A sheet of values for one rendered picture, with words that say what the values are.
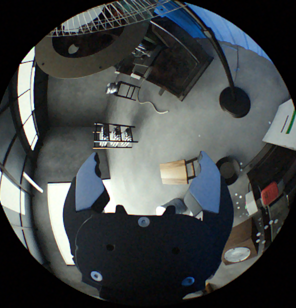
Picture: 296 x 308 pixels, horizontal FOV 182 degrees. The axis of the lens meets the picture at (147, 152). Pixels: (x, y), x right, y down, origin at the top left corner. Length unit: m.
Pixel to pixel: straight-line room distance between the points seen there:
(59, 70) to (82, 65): 0.18
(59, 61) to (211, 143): 1.54
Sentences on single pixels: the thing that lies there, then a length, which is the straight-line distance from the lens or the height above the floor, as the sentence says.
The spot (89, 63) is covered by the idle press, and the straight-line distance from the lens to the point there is 0.79.
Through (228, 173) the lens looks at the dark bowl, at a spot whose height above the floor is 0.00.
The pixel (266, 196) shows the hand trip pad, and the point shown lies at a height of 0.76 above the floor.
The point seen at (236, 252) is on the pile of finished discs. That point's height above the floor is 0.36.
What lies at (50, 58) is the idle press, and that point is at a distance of 0.89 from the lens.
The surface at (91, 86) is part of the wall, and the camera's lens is 6.21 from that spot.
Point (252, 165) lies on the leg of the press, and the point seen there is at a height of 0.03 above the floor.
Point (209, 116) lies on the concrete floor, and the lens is 1.19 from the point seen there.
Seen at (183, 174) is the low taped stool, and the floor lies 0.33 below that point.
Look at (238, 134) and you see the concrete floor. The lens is 1.11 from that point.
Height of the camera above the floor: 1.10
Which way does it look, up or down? 37 degrees down
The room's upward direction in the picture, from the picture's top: 92 degrees counter-clockwise
